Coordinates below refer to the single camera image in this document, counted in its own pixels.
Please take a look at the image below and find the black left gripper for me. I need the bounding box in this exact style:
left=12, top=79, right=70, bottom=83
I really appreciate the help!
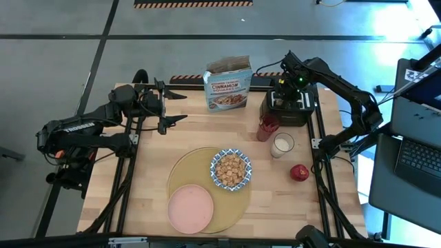
left=136, top=78, right=189, bottom=136

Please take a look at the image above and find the red plastic tumbler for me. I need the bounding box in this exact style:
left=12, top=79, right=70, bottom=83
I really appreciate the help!
left=255, top=114, right=281, bottom=143

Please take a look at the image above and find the cinnamon squares cereal box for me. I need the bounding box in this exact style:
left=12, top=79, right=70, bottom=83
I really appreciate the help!
left=202, top=55, right=254, bottom=114

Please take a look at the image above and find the yellow woven round placemat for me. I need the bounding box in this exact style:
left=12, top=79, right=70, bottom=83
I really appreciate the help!
left=166, top=146, right=252, bottom=235

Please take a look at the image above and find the red apple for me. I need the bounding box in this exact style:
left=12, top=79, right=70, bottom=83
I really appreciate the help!
left=289, top=163, right=311, bottom=183

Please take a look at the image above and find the pink round plate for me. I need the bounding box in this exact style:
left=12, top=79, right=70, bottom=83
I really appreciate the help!
left=166, top=183, right=215, bottom=236

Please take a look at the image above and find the black toaster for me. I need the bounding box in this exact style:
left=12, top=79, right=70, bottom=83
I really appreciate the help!
left=259, top=85, right=316, bottom=128

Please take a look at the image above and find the clear glass of milk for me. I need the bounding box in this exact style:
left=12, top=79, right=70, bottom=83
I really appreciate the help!
left=269, top=132, right=296, bottom=160

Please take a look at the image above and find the blue patterned paper bowl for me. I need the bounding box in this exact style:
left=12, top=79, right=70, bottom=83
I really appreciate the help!
left=209, top=147, right=254, bottom=193

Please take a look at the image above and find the cereal squares heap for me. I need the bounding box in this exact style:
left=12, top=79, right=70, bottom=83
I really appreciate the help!
left=215, top=154, right=247, bottom=188

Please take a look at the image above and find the long hazard striped floor strip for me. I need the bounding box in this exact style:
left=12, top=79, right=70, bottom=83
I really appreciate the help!
left=133, top=0, right=254, bottom=10

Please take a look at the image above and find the grey laptop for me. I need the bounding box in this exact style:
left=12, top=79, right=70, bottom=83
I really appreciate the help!
left=390, top=56, right=441, bottom=194

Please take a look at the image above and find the black rounded object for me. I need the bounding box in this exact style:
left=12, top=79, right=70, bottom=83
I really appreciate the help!
left=295, top=224, right=330, bottom=248

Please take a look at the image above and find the black aluminium table frame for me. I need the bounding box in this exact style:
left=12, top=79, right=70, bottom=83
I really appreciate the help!
left=77, top=82, right=368, bottom=242

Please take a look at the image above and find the hazard striped cable cover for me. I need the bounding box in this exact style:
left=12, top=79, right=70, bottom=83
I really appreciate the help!
left=169, top=71, right=314, bottom=86

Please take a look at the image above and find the black curved hose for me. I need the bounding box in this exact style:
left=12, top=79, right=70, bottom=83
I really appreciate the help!
left=132, top=68, right=150, bottom=85

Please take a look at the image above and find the yellow floor cable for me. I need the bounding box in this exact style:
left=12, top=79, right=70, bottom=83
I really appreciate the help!
left=316, top=0, right=347, bottom=8

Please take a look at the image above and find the silver metal bracket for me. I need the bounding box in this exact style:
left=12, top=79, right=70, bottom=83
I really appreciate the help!
left=107, top=236, right=149, bottom=246

